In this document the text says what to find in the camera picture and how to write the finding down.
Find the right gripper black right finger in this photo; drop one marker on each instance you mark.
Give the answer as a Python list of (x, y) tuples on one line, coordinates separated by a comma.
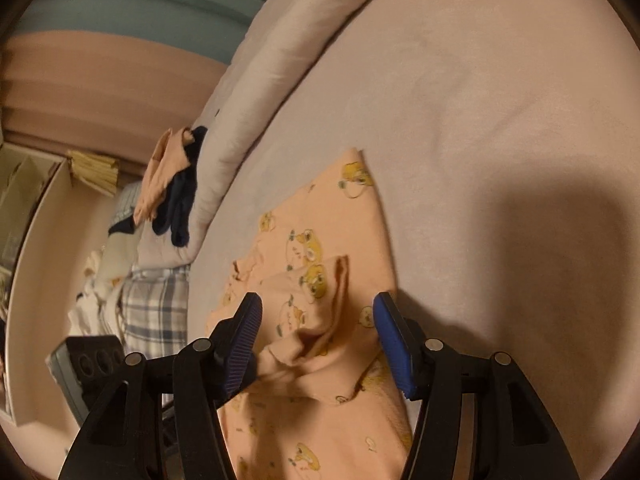
[(514, 436)]

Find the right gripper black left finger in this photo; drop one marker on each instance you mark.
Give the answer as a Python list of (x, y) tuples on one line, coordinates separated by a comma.
[(122, 436)]

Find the peach cartoon print pajama top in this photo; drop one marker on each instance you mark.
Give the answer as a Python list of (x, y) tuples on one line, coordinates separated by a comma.
[(324, 404)]

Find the white crumpled clothes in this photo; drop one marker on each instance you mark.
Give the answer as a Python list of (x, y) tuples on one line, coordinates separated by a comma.
[(96, 311)]

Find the plaid grey pillow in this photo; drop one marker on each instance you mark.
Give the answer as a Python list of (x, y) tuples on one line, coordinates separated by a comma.
[(155, 310)]

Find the striped blue folded cloth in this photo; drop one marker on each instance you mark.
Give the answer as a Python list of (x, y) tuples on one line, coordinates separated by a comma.
[(123, 217)]

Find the dark navy garment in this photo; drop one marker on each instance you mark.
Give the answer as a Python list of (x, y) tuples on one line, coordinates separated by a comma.
[(173, 213)]

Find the white wardrobe shelf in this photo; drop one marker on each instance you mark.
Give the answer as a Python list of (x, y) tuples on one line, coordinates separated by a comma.
[(34, 185)]

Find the straw tassel hanging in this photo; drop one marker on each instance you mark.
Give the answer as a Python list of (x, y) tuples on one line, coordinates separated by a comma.
[(98, 172)]

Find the peach folded garment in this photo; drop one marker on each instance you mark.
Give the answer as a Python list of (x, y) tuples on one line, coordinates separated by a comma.
[(168, 158)]

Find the pink curtain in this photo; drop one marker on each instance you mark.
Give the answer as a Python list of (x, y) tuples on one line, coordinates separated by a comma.
[(108, 94)]

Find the pink bed sheet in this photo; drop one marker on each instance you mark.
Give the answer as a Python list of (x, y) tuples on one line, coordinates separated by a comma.
[(503, 136)]

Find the teal curtain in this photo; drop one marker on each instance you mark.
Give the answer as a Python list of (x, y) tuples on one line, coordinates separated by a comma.
[(212, 28)]

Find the pink folded duvet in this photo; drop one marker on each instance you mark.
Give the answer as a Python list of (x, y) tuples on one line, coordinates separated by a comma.
[(283, 42)]

